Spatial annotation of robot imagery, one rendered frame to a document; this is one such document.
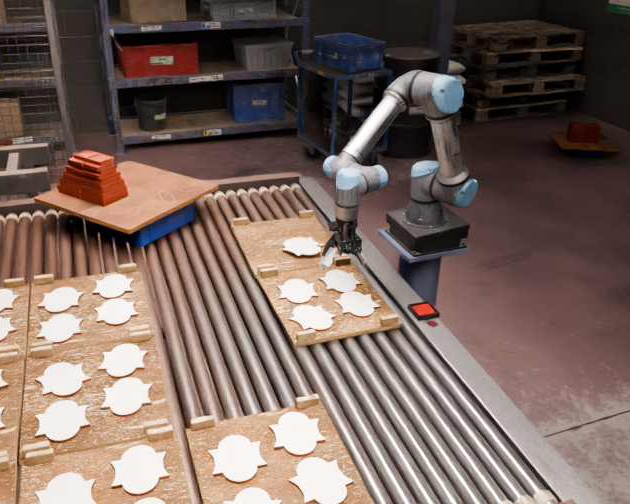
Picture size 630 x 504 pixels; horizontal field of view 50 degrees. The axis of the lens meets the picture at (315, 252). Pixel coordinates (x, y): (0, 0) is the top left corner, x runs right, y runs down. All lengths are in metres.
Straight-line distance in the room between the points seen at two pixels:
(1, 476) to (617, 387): 2.83
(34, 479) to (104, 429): 0.19
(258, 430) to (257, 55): 5.09
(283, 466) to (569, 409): 2.05
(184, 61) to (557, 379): 4.21
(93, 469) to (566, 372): 2.57
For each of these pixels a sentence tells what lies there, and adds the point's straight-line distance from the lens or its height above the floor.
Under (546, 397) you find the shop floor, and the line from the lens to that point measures 3.47.
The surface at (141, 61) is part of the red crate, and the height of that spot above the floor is 0.78.
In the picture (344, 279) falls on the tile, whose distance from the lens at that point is 2.29.
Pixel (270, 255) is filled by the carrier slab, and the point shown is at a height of 0.94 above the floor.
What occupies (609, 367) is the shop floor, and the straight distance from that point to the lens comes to 3.80.
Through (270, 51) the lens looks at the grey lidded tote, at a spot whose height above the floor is 0.80.
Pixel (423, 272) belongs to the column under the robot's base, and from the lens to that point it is 2.75.
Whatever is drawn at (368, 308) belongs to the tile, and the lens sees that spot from 2.14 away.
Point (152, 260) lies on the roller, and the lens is 2.49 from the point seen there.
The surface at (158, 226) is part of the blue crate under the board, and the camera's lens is 2.61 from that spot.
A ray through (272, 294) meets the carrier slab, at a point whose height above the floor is 0.94.
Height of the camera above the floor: 2.09
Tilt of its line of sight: 28 degrees down
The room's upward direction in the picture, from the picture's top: 2 degrees clockwise
